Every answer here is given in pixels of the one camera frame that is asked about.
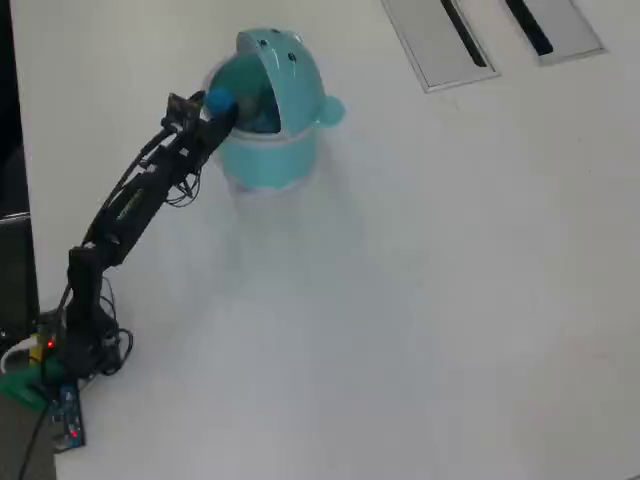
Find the blue circuit board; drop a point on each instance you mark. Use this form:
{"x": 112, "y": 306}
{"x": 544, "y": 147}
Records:
{"x": 70, "y": 415}

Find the blue cube block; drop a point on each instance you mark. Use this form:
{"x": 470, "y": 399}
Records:
{"x": 220, "y": 100}

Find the teal animal-shaped bin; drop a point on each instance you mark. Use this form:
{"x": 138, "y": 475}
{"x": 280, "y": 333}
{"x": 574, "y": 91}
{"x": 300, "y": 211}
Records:
{"x": 270, "y": 155}

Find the small wrist camera board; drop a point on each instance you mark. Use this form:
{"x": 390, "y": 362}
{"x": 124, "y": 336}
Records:
{"x": 181, "y": 110}

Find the green table clamp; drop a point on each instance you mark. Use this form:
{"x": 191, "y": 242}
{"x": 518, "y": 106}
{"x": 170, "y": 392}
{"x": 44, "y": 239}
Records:
{"x": 22, "y": 385}

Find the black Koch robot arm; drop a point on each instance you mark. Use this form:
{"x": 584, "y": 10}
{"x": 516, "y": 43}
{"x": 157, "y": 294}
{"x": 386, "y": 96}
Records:
{"x": 125, "y": 220}

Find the black flat screen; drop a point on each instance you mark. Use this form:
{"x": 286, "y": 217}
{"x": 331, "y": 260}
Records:
{"x": 17, "y": 280}

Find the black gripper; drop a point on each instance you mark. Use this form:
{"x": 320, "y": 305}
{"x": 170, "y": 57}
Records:
{"x": 190, "y": 147}

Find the yellow connector block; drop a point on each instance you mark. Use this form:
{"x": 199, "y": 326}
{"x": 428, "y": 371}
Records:
{"x": 35, "y": 350}

